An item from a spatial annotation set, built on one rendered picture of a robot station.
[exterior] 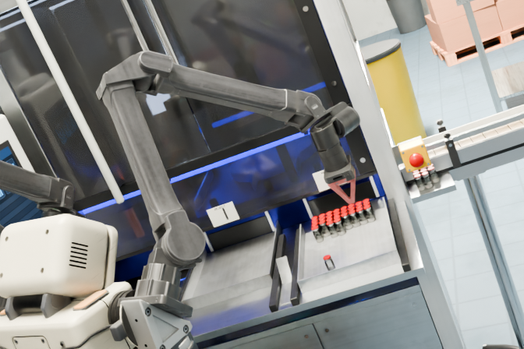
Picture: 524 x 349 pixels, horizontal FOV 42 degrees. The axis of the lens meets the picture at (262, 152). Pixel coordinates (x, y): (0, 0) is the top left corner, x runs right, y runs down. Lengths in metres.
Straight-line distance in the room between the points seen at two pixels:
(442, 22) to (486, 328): 4.18
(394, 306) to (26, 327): 1.20
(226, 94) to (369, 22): 8.19
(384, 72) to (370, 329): 2.78
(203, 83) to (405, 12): 7.50
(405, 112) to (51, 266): 3.80
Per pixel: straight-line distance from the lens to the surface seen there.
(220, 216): 2.06
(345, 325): 2.22
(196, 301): 1.90
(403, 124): 4.87
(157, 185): 1.34
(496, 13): 6.78
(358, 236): 1.91
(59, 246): 1.32
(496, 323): 2.96
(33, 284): 1.35
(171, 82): 1.44
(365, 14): 9.61
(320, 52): 1.89
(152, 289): 1.27
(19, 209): 1.98
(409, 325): 2.23
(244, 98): 1.49
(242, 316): 1.77
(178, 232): 1.29
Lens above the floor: 1.70
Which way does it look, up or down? 16 degrees down
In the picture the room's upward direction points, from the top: 23 degrees counter-clockwise
